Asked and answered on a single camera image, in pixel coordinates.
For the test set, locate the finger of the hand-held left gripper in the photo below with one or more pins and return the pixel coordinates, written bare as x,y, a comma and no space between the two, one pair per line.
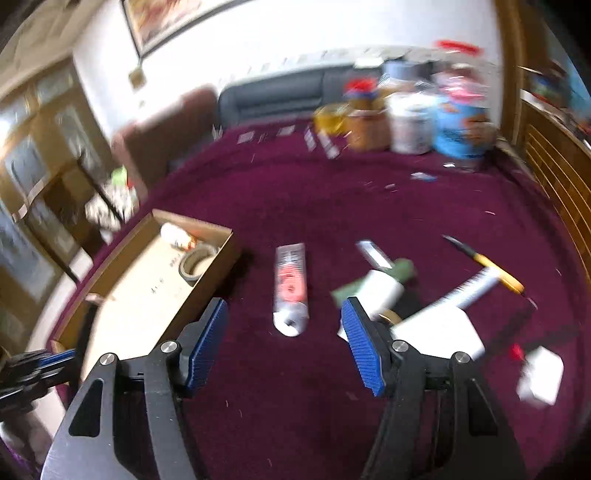
51,360

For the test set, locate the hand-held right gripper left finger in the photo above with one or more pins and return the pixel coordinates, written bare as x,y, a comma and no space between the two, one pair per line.
210,341

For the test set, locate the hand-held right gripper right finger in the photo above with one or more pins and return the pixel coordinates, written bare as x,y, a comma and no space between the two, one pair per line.
364,350

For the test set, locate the green bottle white label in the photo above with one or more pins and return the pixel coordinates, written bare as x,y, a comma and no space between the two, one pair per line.
383,288

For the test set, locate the large white charger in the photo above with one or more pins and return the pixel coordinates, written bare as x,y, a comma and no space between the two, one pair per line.
438,332

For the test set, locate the cardboard box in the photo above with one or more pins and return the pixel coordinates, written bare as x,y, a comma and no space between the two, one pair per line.
138,295

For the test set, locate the red white tube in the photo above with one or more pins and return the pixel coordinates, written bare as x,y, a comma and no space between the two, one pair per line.
290,286

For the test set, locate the black tape roll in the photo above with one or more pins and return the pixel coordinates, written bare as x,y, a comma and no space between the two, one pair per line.
184,270

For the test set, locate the silver utility knife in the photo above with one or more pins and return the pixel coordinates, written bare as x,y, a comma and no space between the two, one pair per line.
375,254

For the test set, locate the white red packet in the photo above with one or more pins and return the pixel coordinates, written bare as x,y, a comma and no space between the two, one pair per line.
175,235

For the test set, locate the white ridged stick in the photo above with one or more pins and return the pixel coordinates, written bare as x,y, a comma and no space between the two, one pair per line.
471,290

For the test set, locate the small red tool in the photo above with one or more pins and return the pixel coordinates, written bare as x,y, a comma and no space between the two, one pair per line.
517,353

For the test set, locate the yellow craft knife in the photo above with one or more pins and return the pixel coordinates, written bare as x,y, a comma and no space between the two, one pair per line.
494,270

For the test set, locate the burgundy tablecloth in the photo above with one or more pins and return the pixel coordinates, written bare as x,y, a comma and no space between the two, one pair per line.
286,198

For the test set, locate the white patterned bundle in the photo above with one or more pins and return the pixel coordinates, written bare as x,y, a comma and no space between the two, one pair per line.
113,203

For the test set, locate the small white charger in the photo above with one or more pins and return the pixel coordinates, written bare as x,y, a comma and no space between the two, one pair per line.
540,376

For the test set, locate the small white blue battery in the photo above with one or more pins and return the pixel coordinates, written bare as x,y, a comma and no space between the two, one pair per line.
422,176

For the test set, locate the wooden glass door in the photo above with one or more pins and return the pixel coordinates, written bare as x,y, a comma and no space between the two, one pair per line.
41,161

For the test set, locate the brown chair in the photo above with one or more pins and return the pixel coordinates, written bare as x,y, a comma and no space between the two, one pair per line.
157,138

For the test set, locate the brown jar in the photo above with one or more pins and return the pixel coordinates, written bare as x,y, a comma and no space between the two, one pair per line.
367,129

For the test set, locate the white jar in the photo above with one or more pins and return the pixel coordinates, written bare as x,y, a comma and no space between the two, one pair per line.
411,124

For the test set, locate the yellow tape roll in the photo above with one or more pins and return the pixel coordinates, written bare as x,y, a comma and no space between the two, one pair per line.
330,120

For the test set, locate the large blue label jar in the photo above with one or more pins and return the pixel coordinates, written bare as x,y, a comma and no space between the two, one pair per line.
461,124

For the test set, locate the dark grey sofa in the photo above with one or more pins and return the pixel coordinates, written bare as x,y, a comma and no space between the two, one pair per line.
268,99

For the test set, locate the wooden cabinet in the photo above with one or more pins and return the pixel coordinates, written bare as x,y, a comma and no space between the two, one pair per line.
558,161

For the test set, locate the red lid clear jar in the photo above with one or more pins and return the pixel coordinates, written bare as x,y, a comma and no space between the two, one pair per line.
457,50

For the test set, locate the wall switch plate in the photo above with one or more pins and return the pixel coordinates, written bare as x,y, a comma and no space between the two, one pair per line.
137,77

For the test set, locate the framed wall picture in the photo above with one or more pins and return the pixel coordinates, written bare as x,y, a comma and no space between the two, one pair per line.
166,18

